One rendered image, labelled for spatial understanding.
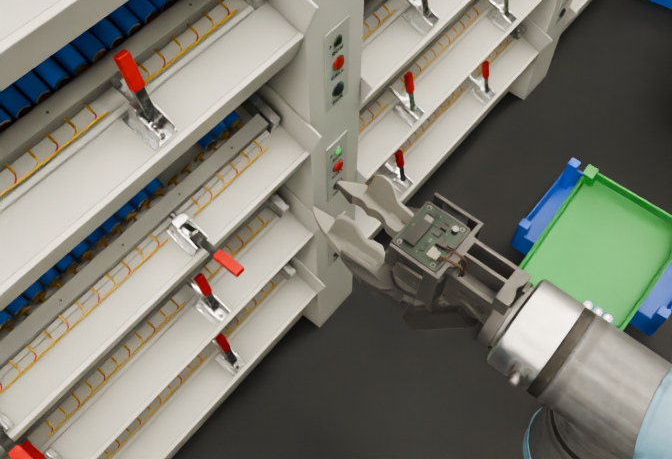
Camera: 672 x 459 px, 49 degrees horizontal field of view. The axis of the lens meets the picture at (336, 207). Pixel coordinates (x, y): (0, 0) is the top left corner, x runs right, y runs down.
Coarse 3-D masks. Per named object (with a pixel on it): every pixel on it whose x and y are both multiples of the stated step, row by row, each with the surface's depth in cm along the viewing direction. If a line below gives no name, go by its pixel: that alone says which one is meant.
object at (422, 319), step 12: (408, 312) 76; (420, 312) 73; (432, 312) 71; (444, 312) 69; (456, 312) 67; (420, 324) 75; (432, 324) 73; (444, 324) 71; (456, 324) 69; (468, 324) 67
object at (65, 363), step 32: (256, 96) 86; (288, 128) 88; (192, 160) 85; (256, 160) 87; (288, 160) 88; (224, 192) 85; (256, 192) 86; (128, 224) 80; (224, 224) 84; (160, 256) 80; (192, 256) 81; (128, 288) 78; (160, 288) 79; (96, 320) 77; (128, 320) 77; (64, 352) 75; (96, 352) 76; (32, 384) 73; (64, 384) 74; (32, 416) 72; (0, 448) 71
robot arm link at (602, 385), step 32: (576, 320) 61; (576, 352) 60; (608, 352) 59; (640, 352) 60; (544, 384) 61; (576, 384) 59; (608, 384) 58; (640, 384) 58; (576, 416) 60; (608, 416) 58; (640, 416) 57; (576, 448) 64; (608, 448) 60; (640, 448) 58
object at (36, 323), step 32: (256, 128) 86; (224, 160) 83; (192, 192) 81; (160, 224) 81; (96, 256) 76; (64, 288) 74; (32, 320) 73; (64, 320) 75; (0, 352) 71; (32, 352) 73; (0, 384) 71
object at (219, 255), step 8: (192, 240) 80; (200, 240) 80; (208, 248) 79; (216, 248) 79; (216, 256) 78; (224, 256) 78; (224, 264) 78; (232, 264) 78; (240, 264) 78; (232, 272) 78; (240, 272) 78
